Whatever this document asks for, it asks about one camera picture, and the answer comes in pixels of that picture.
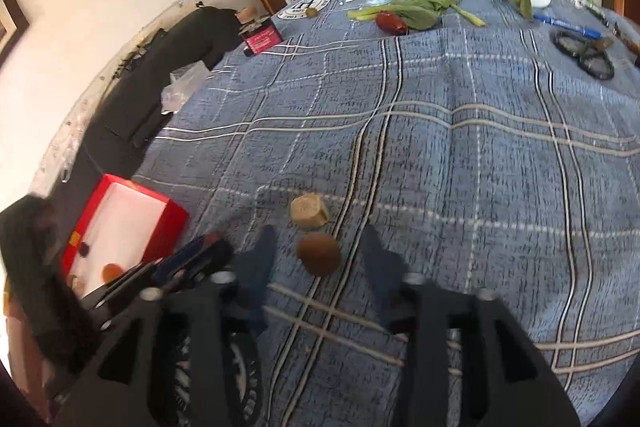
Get orange mandarin fruit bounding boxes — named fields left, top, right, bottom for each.
left=101, top=263, right=125, bottom=284

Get dark brown date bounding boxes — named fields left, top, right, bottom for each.
left=78, top=242, right=90, bottom=257

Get brown round longan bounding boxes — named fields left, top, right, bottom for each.
left=296, top=232, right=341, bottom=277

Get tan cylinder pastry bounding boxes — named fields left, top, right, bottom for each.
left=290, top=193, right=330, bottom=229

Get red shallow gift box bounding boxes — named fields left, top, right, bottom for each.
left=61, top=174, right=189, bottom=298

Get black leather sofa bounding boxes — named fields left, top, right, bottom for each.
left=51, top=6, right=241, bottom=235

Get white plastic bag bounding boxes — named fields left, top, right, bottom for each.
left=160, top=61, right=209, bottom=115

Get blue plaid tablecloth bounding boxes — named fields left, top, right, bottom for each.
left=134, top=0, right=639, bottom=426

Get small red labelled jar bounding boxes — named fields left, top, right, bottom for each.
left=240, top=16, right=283, bottom=56

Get red fruit by vegetable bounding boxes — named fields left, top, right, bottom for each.
left=375, top=11, right=409, bottom=36

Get green leafy vegetable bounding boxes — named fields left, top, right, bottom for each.
left=347, top=0, right=486, bottom=31

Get black scissors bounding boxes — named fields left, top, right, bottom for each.
left=551, top=30, right=615, bottom=81

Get blue pen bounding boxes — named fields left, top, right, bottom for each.
left=533, top=13, right=602, bottom=40

